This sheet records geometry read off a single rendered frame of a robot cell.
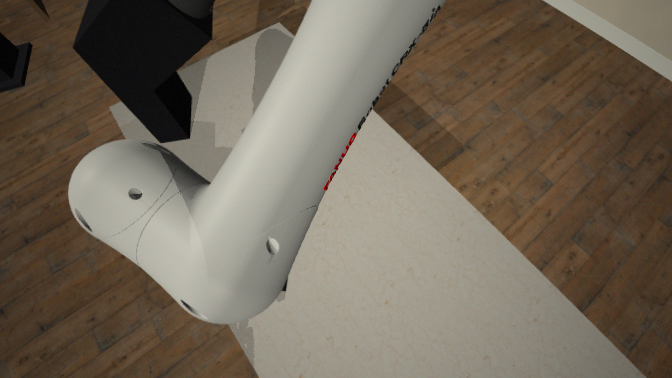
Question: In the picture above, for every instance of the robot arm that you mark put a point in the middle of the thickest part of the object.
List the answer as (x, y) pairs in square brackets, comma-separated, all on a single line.
[(223, 250)]

